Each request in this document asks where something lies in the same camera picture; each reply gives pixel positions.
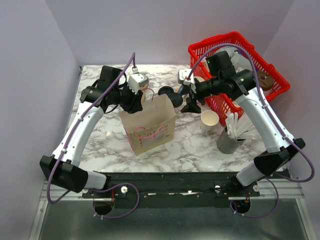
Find cardboard cup carrier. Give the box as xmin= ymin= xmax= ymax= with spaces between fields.
xmin=139 ymin=75 xmax=149 ymax=103

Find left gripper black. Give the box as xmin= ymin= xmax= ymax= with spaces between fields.
xmin=111 ymin=81 xmax=144 ymax=115

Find grey white plastic bag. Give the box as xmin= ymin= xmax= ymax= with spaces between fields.
xmin=225 ymin=46 xmax=253 ymax=73

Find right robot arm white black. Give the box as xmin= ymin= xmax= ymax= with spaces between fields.
xmin=178 ymin=51 xmax=306 ymax=196

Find grey metal straw holder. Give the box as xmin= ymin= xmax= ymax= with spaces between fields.
xmin=216 ymin=127 xmax=245 ymax=155

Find black coffee cup lid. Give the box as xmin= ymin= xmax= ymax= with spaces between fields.
xmin=169 ymin=92 xmax=183 ymax=108

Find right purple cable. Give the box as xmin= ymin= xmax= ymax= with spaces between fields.
xmin=187 ymin=43 xmax=315 ymax=220

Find white paper cup stack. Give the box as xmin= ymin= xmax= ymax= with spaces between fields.
xmin=194 ymin=76 xmax=205 ymax=85

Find purple cable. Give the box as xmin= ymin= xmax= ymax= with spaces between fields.
xmin=46 ymin=51 xmax=140 ymax=220
xmin=187 ymin=43 xmax=315 ymax=220

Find blue orange sponge pack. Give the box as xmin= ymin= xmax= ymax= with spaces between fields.
xmin=177 ymin=85 xmax=186 ymax=96

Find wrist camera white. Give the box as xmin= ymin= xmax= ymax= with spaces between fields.
xmin=127 ymin=73 xmax=144 ymax=94
xmin=177 ymin=68 xmax=195 ymax=86

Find white wrapped straws bundle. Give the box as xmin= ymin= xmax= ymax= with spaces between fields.
xmin=225 ymin=111 xmax=257 ymax=141

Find aluminium rail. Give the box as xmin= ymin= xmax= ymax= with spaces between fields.
xmin=39 ymin=178 xmax=305 ymax=201

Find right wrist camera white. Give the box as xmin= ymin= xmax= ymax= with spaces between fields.
xmin=177 ymin=68 xmax=195 ymax=86

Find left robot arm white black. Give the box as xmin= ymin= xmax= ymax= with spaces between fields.
xmin=39 ymin=65 xmax=149 ymax=198

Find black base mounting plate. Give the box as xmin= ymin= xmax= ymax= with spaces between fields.
xmin=82 ymin=172 xmax=260 ymax=212

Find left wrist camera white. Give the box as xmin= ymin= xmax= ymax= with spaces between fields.
xmin=127 ymin=73 xmax=144 ymax=94

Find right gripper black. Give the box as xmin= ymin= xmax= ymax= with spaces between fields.
xmin=179 ymin=76 xmax=222 ymax=115

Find pink paper bag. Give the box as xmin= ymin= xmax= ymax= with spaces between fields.
xmin=119 ymin=94 xmax=176 ymax=155

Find red plastic basket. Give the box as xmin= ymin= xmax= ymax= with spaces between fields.
xmin=188 ymin=31 xmax=291 ymax=126

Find brown lid tub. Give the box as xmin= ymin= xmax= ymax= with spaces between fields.
xmin=257 ymin=71 xmax=275 ymax=96

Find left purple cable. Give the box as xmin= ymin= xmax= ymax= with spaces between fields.
xmin=46 ymin=51 xmax=140 ymax=220

